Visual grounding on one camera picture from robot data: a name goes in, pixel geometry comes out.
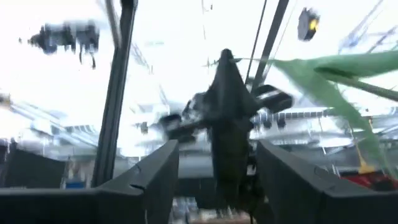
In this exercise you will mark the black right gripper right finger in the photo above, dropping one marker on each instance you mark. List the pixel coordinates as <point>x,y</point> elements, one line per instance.
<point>311,202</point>

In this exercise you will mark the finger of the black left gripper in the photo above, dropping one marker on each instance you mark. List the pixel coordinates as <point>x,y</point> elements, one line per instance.
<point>219,99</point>
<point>241,99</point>

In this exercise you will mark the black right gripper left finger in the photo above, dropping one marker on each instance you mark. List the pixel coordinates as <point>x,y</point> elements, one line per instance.
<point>93,205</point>

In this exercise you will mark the dark maroon artificial tulip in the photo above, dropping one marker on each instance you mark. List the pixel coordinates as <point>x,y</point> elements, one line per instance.
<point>323,90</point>

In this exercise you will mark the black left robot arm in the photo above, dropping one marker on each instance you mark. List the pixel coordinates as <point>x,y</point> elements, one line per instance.
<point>230,161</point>

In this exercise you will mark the dark ceiling fixture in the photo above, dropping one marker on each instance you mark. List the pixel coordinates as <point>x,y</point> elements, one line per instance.
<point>84,37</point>

